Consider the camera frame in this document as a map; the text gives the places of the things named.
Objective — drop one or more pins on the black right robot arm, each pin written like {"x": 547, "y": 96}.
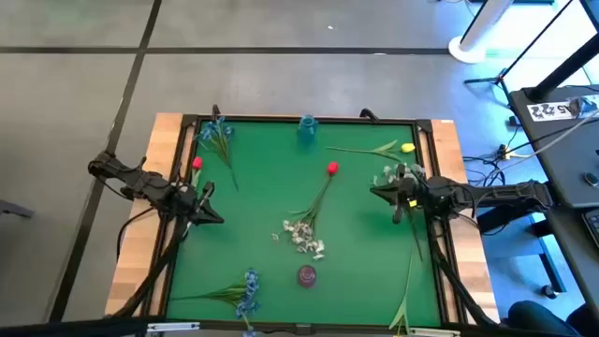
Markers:
{"x": 496, "y": 194}

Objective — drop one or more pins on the white artificial flower sprig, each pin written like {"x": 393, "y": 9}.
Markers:
{"x": 388, "y": 171}
{"x": 304, "y": 238}

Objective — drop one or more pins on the green table mat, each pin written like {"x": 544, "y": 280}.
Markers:
{"x": 355, "y": 281}

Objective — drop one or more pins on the teal glass vase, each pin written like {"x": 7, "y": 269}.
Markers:
{"x": 307, "y": 128}

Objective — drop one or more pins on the silver metal bracket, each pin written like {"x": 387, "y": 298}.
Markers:
{"x": 173, "y": 326}
{"x": 433, "y": 332}

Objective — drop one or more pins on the grey metal foot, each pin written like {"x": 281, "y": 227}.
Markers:
{"x": 16, "y": 209}

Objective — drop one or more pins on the white paper label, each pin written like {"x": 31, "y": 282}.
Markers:
{"x": 545, "y": 111}

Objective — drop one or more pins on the black clamp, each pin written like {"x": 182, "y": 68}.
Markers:
{"x": 369, "y": 113}
{"x": 216, "y": 112}

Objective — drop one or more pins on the black desk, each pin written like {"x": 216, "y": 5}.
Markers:
{"x": 561, "y": 154}
{"x": 575, "y": 253}

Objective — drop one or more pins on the purple ribbed glass vase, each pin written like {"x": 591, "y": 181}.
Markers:
{"x": 307, "y": 276}

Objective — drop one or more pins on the floor stand with round base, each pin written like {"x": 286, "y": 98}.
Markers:
{"x": 463, "y": 54}

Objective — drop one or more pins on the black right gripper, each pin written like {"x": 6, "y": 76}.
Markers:
{"x": 419, "y": 194}

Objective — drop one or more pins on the blue artificial flower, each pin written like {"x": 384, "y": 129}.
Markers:
{"x": 250, "y": 285}
{"x": 217, "y": 133}

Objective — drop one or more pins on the black computer mouse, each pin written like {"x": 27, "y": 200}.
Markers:
{"x": 592, "y": 179}

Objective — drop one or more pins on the black table frame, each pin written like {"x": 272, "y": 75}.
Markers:
{"x": 424, "y": 125}

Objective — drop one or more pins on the person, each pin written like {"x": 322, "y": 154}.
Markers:
{"x": 533, "y": 318}

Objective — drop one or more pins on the black caster wheel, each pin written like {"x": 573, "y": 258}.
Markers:
{"x": 548, "y": 291}

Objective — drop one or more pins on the black slanted post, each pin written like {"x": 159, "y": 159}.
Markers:
{"x": 566, "y": 68}

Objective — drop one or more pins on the black keyboard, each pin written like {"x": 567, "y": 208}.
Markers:
{"x": 593, "y": 227}

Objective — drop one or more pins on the red artificial tulip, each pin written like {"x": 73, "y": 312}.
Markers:
{"x": 197, "y": 163}
{"x": 332, "y": 167}

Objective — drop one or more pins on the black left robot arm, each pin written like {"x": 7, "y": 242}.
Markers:
{"x": 140, "y": 182}

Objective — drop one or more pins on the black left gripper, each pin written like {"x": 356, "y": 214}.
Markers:
{"x": 192, "y": 206}

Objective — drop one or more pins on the thin black tripod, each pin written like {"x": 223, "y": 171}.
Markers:
{"x": 503, "y": 75}

